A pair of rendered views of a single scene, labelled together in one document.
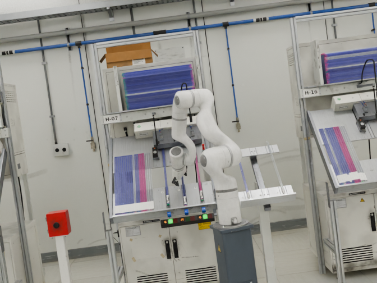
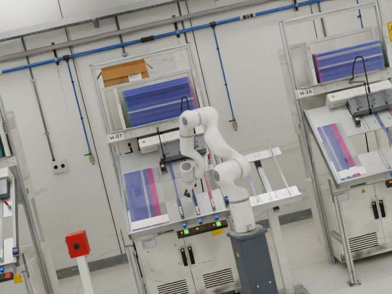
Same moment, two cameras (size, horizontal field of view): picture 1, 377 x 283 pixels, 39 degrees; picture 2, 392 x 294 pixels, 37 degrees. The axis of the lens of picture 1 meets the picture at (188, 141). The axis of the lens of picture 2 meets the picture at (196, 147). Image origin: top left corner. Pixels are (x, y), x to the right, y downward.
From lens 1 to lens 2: 57 cm
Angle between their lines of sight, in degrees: 3
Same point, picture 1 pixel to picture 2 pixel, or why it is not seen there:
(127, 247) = (144, 259)
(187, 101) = (194, 121)
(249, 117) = (245, 114)
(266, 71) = (258, 66)
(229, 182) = (241, 193)
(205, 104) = (210, 122)
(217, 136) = (226, 151)
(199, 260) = (214, 263)
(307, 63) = (300, 63)
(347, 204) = (350, 196)
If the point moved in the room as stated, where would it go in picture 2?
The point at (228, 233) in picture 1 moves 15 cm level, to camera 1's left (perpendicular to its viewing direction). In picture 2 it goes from (245, 240) to (219, 246)
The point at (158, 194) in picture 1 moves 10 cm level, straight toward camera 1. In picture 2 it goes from (171, 206) to (172, 209)
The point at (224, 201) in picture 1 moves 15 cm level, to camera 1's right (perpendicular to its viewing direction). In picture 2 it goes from (238, 211) to (263, 205)
